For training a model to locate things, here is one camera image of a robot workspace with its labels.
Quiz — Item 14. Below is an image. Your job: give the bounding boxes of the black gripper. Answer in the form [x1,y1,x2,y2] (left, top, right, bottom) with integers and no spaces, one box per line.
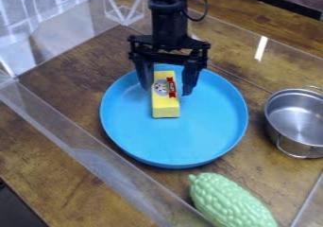
[127,35,211,96]

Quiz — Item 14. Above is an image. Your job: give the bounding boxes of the yellow butter block toy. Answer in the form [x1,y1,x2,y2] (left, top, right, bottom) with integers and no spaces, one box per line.
[151,71,180,118]

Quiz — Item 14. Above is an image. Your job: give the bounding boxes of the blue round plastic tray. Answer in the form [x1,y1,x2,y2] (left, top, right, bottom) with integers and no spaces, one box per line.
[99,63,250,170]

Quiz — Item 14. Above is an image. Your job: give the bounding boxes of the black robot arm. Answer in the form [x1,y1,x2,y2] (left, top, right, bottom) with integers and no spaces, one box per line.
[127,0,211,96]

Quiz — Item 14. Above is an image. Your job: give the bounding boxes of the silver steel pot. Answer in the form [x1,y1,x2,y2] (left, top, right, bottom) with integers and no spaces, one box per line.
[264,85,323,159]

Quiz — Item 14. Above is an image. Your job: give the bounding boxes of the clear acrylic barrier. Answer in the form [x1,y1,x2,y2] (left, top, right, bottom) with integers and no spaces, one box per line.
[0,0,323,227]

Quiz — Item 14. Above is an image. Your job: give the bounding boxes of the green bitter gourd toy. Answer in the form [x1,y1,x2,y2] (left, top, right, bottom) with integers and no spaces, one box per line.
[190,173,278,227]

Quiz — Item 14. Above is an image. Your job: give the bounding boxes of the black cable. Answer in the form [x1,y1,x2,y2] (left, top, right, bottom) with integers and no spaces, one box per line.
[183,0,210,23]

